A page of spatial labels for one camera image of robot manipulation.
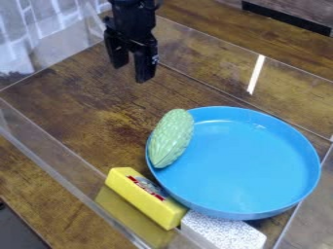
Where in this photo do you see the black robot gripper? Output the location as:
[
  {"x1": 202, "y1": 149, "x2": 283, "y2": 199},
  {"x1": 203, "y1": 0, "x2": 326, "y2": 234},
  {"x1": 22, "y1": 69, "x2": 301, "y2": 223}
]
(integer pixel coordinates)
[{"x1": 103, "y1": 0, "x2": 159, "y2": 83}]

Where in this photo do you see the green bitter gourd toy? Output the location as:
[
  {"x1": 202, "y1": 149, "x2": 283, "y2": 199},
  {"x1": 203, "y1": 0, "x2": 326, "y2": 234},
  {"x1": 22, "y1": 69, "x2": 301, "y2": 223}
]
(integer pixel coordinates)
[{"x1": 148, "y1": 109, "x2": 194, "y2": 168}]

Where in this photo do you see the blue round tray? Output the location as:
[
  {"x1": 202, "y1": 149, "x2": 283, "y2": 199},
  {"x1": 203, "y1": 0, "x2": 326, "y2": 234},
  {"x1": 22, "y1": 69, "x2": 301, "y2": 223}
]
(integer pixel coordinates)
[{"x1": 150, "y1": 106, "x2": 321, "y2": 220}]

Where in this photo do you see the black bar in background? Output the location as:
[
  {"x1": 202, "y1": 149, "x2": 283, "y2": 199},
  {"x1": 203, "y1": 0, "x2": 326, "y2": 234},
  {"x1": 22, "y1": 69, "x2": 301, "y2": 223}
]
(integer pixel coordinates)
[{"x1": 242, "y1": 0, "x2": 333, "y2": 37}]

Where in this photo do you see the yellow rectangular block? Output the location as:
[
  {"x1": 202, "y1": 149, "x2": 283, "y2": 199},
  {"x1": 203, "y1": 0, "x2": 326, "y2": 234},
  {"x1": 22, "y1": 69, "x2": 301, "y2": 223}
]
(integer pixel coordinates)
[{"x1": 105, "y1": 167, "x2": 187, "y2": 231}]

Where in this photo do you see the white speckled foam block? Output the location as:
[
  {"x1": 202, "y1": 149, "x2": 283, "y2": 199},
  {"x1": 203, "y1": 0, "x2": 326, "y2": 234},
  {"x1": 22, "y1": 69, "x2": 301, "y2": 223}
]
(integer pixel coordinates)
[{"x1": 180, "y1": 210, "x2": 266, "y2": 249}]

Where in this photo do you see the clear acrylic enclosure wall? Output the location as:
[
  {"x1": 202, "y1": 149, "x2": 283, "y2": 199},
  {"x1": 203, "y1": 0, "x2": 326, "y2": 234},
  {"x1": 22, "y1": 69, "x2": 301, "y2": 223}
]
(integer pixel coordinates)
[{"x1": 0, "y1": 0, "x2": 333, "y2": 249}]

